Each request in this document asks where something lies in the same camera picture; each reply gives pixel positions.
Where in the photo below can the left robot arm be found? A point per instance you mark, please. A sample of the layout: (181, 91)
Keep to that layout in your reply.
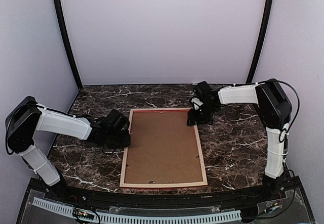
(31, 122)

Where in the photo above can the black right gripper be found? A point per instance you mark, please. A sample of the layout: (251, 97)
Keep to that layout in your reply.
(194, 118)

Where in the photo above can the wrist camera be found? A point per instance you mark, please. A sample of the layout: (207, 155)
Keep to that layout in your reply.
(204, 96)
(115, 121)

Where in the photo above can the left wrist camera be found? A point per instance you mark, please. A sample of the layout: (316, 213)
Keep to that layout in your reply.
(115, 121)

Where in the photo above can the black right enclosure post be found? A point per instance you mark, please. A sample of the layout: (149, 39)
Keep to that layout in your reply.
(260, 40)

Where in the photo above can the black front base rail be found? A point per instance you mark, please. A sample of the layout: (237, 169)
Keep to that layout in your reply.
(105, 200)

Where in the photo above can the white slotted cable duct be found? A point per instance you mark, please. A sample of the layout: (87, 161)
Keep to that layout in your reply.
(135, 215)

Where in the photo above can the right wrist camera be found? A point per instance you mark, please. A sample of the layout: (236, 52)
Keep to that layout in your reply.
(204, 96)

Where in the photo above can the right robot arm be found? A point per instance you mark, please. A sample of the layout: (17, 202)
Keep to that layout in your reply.
(274, 111)

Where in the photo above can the black left enclosure post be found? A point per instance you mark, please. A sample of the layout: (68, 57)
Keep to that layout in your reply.
(66, 43)

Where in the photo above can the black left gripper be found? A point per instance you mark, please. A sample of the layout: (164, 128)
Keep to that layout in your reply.
(125, 143)

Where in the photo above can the black enclosure post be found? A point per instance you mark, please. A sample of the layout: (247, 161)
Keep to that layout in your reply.
(260, 40)
(66, 43)

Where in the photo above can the red wooden picture frame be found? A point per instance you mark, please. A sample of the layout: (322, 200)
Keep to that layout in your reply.
(124, 178)

